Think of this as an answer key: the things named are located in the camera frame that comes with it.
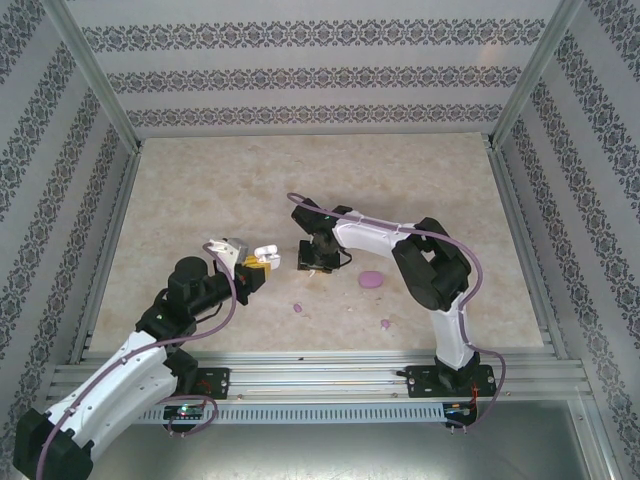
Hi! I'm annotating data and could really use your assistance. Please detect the grey sheet metal panel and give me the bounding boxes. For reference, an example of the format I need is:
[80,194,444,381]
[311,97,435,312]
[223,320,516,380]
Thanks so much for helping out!
[29,399,617,480]

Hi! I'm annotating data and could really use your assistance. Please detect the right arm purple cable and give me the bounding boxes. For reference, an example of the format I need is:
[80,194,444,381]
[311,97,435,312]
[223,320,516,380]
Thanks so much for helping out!
[286,192,509,434]

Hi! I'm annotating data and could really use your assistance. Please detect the aluminium frame post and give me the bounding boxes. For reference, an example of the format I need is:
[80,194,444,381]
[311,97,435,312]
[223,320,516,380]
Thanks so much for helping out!
[42,0,145,151]
[485,0,587,149]

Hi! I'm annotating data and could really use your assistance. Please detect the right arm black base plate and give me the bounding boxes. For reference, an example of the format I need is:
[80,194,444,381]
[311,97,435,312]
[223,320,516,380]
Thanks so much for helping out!
[405,363,499,399]

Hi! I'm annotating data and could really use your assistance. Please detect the slotted grey cable duct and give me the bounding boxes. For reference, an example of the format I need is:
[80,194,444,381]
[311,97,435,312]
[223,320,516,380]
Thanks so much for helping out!
[134,402,446,424]

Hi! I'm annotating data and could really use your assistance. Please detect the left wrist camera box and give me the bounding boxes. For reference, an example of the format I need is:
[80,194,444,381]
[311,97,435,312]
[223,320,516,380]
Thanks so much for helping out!
[202,238,250,274]

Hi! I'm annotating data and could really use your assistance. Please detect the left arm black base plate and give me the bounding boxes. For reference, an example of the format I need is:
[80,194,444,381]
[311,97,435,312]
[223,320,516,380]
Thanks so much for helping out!
[169,367,232,401]

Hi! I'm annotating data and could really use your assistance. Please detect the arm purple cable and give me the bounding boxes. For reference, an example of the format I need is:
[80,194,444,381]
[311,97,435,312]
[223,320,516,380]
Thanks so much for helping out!
[286,192,509,434]
[37,242,237,480]

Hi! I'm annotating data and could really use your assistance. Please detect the white earbud charging case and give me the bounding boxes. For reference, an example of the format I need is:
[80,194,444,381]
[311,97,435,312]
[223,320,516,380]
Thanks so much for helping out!
[253,243,282,272]

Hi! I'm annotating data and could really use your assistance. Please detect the aluminium side rail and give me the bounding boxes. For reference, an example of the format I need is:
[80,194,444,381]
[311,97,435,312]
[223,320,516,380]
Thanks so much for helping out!
[488,146,570,359]
[68,148,145,364]

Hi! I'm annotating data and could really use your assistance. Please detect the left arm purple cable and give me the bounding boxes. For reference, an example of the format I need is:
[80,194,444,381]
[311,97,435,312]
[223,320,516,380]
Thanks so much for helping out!
[37,242,237,480]

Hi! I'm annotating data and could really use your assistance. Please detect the aluminium mounting rail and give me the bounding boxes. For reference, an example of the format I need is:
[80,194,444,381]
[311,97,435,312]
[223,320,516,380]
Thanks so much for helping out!
[47,349,586,401]

